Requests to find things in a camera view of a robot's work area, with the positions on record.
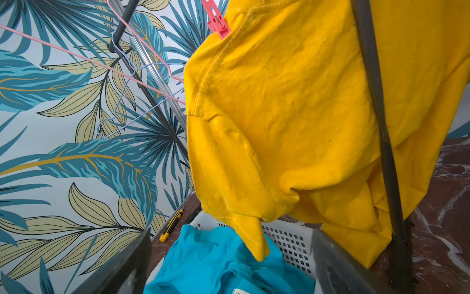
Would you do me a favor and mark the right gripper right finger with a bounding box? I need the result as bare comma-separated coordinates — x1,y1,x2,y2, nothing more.
312,230,394,294

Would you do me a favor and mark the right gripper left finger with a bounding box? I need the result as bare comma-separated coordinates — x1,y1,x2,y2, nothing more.
73,229,152,294

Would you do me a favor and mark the turquoise printed t-shirt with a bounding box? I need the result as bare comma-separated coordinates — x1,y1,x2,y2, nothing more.
144,225,316,294

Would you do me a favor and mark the yellow t-shirt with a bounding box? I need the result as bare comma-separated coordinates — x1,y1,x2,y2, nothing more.
184,1,470,267

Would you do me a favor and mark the pink wire hanger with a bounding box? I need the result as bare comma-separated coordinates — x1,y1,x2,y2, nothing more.
0,0,186,105

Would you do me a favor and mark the light blue wire hanger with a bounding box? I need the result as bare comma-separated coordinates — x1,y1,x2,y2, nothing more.
97,30,186,139

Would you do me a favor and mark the black clothes rack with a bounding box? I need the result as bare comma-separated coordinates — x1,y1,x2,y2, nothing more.
106,0,416,294

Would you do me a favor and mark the grey perforated plastic basket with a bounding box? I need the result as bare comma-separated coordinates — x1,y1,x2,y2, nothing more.
146,212,321,294

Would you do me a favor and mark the yellow utility knife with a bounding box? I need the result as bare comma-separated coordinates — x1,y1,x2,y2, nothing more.
159,209,184,243

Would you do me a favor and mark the pink red clothespin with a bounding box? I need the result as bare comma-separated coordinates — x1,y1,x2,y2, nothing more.
202,0,231,39

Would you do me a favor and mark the left aluminium frame post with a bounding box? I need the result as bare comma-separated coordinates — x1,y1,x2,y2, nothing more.
107,1,187,132

